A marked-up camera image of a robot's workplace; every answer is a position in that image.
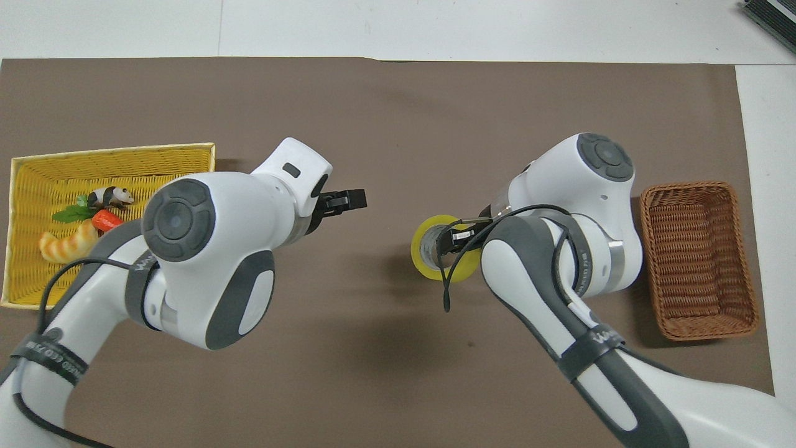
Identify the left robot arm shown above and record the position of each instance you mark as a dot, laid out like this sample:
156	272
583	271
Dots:
211	249

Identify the yellow woven basket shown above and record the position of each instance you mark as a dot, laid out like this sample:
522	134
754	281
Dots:
37	186

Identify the yellow tape roll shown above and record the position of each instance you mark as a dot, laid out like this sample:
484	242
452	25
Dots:
424	252

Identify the toy shrimp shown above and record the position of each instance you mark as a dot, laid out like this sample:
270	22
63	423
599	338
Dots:
65	244

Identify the toy carrot with green leaves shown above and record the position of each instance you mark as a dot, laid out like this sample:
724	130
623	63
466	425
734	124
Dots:
107	219

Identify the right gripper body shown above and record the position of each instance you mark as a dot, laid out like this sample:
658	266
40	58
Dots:
487	219

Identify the black stand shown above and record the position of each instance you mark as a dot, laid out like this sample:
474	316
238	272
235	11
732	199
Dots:
774	17

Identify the brown wicker basket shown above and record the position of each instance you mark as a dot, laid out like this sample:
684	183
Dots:
699	261

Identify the toy panda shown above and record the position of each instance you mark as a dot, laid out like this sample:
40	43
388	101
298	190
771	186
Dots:
109	197

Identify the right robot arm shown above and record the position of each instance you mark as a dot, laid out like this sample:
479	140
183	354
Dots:
591	186

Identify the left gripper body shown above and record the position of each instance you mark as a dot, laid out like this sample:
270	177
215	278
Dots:
322	208

